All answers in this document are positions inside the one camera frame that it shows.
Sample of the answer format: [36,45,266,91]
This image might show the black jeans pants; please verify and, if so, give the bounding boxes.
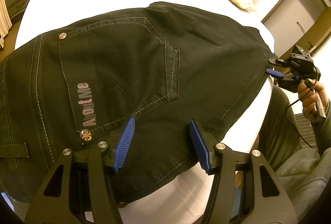
[1,2,274,203]

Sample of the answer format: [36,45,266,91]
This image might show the grey sleeve forearm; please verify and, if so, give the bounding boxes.
[311,101,331,155]

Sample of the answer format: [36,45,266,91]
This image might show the person right hand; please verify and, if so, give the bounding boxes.
[297,82,329,120]

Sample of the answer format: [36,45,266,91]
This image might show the room door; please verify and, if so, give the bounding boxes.
[262,0,327,56]

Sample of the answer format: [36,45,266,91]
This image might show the person dark trouser leg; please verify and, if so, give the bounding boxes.
[258,86,302,170]

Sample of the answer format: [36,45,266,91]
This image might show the beige curtain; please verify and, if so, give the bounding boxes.
[0,0,12,48]

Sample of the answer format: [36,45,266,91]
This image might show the white bed mattress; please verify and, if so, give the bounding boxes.
[15,0,274,223]

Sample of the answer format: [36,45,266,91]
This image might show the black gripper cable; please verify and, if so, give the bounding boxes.
[285,68,320,149]

